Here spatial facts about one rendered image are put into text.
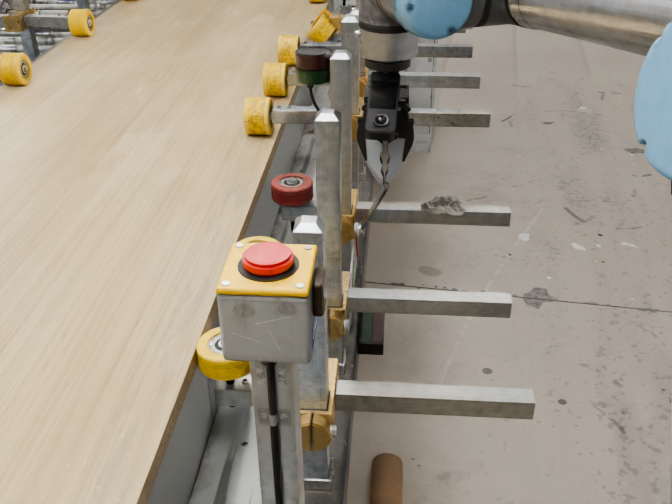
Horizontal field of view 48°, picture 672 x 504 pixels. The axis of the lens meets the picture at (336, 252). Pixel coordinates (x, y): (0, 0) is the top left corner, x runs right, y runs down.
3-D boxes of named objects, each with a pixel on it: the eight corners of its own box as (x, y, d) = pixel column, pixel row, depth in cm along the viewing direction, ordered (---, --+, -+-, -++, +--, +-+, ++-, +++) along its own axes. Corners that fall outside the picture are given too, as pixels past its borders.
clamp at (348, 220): (357, 211, 152) (358, 188, 149) (353, 245, 140) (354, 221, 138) (329, 210, 152) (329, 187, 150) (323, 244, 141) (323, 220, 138)
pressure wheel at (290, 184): (316, 222, 153) (314, 170, 147) (312, 242, 146) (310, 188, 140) (277, 221, 153) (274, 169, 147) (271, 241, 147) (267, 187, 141)
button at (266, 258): (297, 259, 61) (296, 240, 60) (291, 286, 57) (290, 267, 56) (248, 257, 61) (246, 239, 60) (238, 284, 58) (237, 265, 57)
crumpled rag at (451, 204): (465, 199, 147) (466, 188, 146) (468, 216, 141) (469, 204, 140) (419, 198, 147) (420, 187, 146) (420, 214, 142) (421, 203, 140)
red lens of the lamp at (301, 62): (332, 59, 130) (332, 46, 129) (329, 70, 125) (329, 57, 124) (297, 59, 131) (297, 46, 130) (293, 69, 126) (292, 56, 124)
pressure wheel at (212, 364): (238, 378, 112) (231, 314, 106) (272, 404, 107) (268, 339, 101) (192, 404, 107) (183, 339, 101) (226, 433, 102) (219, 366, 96)
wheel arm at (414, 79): (478, 84, 184) (479, 70, 182) (479, 89, 181) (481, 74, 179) (275, 81, 188) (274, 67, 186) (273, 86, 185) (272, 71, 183)
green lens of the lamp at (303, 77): (332, 73, 132) (332, 61, 130) (329, 85, 126) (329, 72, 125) (298, 73, 132) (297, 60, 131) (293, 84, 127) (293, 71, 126)
